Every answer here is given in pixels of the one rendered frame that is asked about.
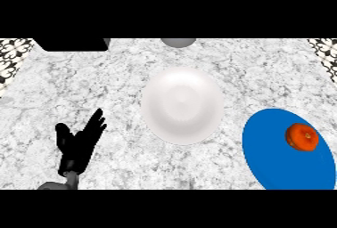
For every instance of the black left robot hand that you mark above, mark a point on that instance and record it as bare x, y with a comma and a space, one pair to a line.
77, 145

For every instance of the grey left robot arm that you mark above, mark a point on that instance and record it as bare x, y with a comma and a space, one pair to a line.
65, 183

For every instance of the white plate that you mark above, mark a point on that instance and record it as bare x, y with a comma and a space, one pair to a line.
181, 105

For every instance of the blue plate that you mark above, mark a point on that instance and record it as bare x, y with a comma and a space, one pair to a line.
281, 154

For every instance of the orange squash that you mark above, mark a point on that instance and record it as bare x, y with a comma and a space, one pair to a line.
301, 137

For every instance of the black appliance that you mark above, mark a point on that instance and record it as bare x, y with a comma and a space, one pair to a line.
72, 44

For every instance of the grey round object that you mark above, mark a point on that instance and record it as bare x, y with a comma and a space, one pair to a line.
177, 42

